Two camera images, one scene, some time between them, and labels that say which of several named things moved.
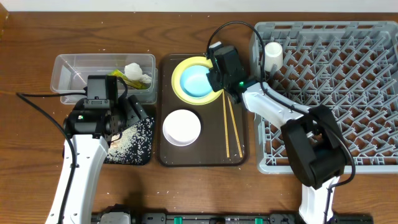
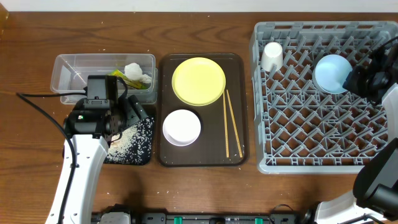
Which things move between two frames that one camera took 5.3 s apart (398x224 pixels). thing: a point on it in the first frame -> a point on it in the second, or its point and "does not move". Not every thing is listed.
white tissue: [133, 71] does not move
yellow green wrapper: [136, 84] does not move
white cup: [273, 55] does not move
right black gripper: [212, 78] -> [354, 83]
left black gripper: [130, 112] does not move
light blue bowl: [194, 81] -> [329, 73]
